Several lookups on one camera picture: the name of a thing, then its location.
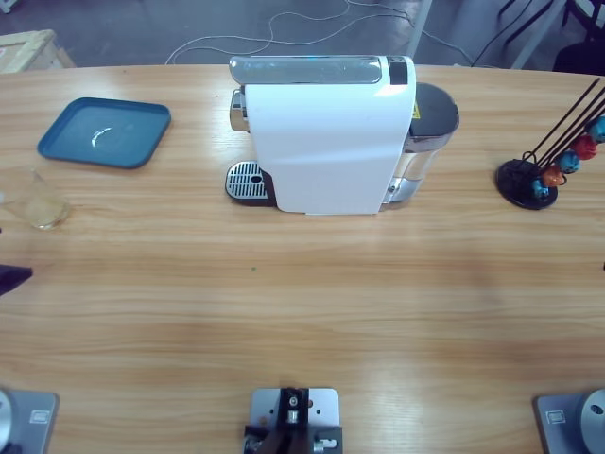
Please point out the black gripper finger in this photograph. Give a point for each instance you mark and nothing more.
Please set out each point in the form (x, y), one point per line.
(12, 278)

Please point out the clear drinking glass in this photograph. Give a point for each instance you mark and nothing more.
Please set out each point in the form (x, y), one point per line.
(45, 208)

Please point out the white capsule coffee machine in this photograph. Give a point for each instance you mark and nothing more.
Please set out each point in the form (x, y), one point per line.
(326, 142)

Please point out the orange coffee capsule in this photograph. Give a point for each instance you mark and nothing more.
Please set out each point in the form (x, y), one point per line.
(552, 176)

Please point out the red coffee capsule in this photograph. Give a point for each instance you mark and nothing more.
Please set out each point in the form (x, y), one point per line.
(586, 146)

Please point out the blue plastic tray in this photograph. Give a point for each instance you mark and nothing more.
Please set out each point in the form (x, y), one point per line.
(118, 142)

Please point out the light wooden crate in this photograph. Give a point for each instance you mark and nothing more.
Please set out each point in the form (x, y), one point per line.
(28, 49)

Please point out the black capsule holder stand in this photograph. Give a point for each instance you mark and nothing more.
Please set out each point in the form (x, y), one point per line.
(513, 175)

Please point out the black chair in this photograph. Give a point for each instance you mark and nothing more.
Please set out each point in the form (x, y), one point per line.
(581, 57)

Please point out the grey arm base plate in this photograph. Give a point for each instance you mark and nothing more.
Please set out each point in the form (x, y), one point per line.
(562, 421)
(33, 421)

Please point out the centre metal mount base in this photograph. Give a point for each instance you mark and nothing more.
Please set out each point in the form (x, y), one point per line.
(321, 406)

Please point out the white metal frame leg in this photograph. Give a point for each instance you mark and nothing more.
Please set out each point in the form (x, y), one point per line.
(418, 26)
(539, 35)

